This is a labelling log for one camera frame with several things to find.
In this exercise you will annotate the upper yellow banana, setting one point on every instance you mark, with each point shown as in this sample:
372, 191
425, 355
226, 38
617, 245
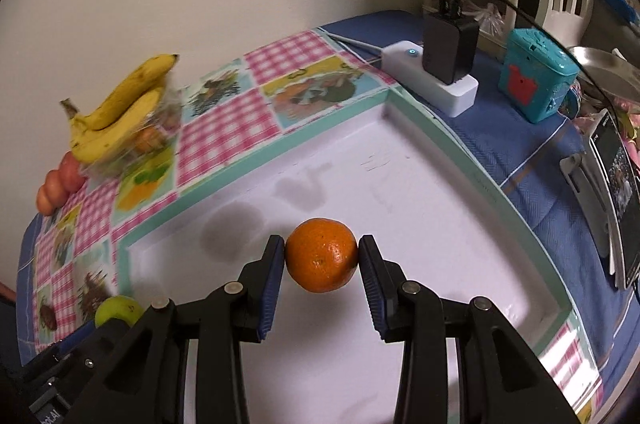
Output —
146, 76

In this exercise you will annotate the pink checkered fruit tablecloth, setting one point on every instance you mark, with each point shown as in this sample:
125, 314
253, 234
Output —
57, 281

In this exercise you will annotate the orange mandarin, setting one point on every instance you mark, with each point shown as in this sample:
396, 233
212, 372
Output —
321, 255

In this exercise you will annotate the white tray with teal rim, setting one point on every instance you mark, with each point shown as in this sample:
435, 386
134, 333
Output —
382, 166

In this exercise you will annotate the white power strip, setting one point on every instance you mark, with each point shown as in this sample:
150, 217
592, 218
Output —
403, 62

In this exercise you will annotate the yellow banana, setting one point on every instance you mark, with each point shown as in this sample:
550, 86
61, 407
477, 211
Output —
92, 145
146, 76

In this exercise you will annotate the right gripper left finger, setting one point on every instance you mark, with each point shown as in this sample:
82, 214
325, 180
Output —
143, 379

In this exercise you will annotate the blue plaid bedsheet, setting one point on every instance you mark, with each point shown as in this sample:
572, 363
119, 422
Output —
593, 335

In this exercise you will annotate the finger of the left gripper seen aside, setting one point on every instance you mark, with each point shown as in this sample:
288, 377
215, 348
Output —
55, 378

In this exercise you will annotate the teal toy box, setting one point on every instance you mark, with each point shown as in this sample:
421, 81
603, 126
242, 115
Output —
536, 74

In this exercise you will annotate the smartphone on stand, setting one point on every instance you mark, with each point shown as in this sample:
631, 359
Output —
606, 186

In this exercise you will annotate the lower yellow banana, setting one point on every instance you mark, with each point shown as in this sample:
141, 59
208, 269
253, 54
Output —
92, 145

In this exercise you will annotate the red apple nearest bananas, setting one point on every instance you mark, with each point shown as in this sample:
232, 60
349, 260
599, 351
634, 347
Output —
71, 177

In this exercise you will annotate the green jujube fruit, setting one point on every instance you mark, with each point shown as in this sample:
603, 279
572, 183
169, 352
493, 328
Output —
118, 307

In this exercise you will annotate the black power adapter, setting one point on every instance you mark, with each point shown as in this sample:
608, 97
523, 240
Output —
449, 45

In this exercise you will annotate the middle red apple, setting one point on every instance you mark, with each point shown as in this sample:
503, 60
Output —
54, 188

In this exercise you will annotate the far orange-red apple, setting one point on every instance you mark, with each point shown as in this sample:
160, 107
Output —
43, 204

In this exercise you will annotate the clear plastic fruit container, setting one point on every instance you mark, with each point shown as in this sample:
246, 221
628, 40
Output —
151, 137

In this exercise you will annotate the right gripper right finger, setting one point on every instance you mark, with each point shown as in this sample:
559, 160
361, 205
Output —
500, 378

